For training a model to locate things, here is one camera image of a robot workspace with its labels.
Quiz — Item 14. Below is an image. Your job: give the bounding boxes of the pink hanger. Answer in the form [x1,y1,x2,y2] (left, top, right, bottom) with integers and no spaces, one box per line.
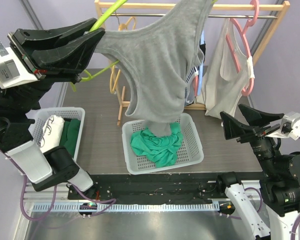
[225,0,260,97]
[192,75,200,97]

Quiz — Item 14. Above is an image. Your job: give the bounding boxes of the white basket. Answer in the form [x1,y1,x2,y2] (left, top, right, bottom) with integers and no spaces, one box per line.
[122,113,204,175]
[29,107,86,162]

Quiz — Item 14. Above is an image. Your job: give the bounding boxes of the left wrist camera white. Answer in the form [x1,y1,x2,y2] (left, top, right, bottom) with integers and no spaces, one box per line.
[0,41,38,89]

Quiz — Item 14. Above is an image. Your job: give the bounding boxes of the white slotted cable duct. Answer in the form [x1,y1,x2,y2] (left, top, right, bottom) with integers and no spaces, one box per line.
[31,202,220,213]

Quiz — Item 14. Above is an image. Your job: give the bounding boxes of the lime green hanger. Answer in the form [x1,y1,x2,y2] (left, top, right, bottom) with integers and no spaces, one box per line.
[71,0,220,93]

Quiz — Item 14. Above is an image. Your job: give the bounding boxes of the white printed garment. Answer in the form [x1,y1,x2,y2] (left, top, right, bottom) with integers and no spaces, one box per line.
[39,115,65,153]

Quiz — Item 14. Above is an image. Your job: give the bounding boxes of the white centre basket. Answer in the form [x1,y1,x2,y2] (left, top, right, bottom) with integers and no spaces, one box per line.
[122,113,204,175]

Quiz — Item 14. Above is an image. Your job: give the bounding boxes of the grey tank top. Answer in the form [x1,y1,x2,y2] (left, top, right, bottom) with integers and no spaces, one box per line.
[95,0,213,137]

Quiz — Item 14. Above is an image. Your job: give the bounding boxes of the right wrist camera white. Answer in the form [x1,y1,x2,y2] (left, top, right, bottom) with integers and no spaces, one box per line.
[266,112,300,141]

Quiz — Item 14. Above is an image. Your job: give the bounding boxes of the dark green garment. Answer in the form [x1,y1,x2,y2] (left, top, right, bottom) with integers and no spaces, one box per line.
[59,118,81,158]

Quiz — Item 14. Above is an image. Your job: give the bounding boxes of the yellow hanger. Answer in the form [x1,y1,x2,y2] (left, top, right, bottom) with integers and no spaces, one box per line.
[109,16,137,94]

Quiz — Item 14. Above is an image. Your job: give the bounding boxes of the green tank top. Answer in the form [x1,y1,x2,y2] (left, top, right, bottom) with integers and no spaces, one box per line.
[130,122,184,168]

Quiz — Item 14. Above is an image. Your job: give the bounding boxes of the white tank top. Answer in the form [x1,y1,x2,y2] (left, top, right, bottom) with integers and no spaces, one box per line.
[196,18,255,119]

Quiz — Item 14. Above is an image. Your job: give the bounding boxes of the white left basket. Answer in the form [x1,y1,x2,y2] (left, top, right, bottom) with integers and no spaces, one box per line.
[29,107,86,162]

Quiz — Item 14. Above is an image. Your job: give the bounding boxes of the black tank top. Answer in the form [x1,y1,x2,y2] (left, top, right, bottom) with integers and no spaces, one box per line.
[198,43,206,64]

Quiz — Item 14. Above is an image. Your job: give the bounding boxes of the light blue hanger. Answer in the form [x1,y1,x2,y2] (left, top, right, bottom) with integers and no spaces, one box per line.
[198,31,205,96]

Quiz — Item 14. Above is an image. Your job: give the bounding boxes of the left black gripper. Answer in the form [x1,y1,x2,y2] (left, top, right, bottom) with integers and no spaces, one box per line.
[0,19,104,115]

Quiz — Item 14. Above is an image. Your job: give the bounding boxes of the blue striped tank top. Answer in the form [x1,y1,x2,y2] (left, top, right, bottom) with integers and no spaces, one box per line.
[184,66,199,106]

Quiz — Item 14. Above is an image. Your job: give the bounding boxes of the wooden clothes rack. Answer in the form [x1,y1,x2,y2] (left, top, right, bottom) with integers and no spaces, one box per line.
[94,0,290,126]

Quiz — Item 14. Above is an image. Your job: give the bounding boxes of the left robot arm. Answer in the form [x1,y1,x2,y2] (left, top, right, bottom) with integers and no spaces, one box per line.
[0,18,105,200]

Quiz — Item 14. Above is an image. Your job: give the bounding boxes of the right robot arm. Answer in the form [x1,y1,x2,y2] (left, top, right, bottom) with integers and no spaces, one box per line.
[215,104,300,240]

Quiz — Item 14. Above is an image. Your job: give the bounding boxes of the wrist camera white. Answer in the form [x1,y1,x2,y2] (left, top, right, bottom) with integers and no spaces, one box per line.
[266,112,300,141]
[0,41,38,89]

